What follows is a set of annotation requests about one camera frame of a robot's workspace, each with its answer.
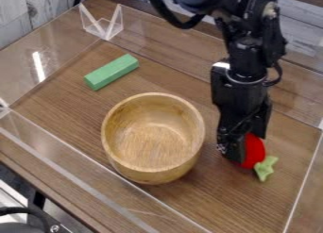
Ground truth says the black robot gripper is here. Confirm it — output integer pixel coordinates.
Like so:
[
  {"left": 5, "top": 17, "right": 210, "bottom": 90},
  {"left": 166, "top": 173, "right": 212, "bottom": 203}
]
[{"left": 211, "top": 60, "right": 273, "bottom": 164}]

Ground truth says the red plush strawberry toy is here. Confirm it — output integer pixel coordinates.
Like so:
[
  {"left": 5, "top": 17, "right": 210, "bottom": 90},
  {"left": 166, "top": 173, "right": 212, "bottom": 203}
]
[{"left": 242, "top": 133, "right": 279, "bottom": 182}]

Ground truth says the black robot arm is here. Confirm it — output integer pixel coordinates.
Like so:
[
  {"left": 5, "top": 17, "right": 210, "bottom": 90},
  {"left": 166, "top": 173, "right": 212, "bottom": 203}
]
[{"left": 176, "top": 0, "right": 287, "bottom": 164}]

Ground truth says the wooden bowl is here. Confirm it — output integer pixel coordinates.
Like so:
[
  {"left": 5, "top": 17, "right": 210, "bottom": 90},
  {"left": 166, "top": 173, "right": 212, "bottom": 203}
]
[{"left": 101, "top": 92, "right": 206, "bottom": 185}]

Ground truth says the green rectangular block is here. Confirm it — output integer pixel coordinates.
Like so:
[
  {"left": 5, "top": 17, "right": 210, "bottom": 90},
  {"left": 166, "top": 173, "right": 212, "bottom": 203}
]
[{"left": 84, "top": 54, "right": 140, "bottom": 91}]

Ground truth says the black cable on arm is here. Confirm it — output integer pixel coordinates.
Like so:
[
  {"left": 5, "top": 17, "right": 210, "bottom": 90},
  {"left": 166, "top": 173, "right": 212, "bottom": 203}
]
[{"left": 143, "top": 0, "right": 212, "bottom": 30}]

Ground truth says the clear acrylic corner bracket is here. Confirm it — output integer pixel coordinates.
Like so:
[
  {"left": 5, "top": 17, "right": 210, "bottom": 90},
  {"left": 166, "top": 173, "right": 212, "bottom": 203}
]
[{"left": 78, "top": 4, "right": 124, "bottom": 41}]

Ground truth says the black metal frame with screw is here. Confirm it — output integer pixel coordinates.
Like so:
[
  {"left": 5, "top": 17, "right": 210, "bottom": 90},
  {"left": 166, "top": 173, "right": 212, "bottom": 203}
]
[{"left": 29, "top": 191, "right": 74, "bottom": 233}]

